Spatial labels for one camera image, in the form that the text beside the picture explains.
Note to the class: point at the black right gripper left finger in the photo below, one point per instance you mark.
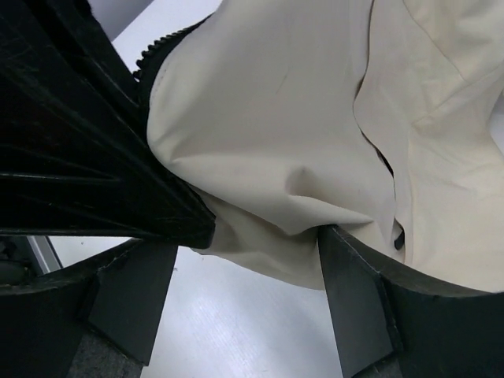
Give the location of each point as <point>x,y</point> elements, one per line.
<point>96,318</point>

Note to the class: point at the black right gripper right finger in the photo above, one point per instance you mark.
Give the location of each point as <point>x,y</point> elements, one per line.
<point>390,320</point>

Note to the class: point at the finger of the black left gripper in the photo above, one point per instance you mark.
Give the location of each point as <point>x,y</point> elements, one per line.
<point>74,155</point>

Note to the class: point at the cream jacket with black zipper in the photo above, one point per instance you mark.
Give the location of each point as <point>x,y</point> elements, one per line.
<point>285,116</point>

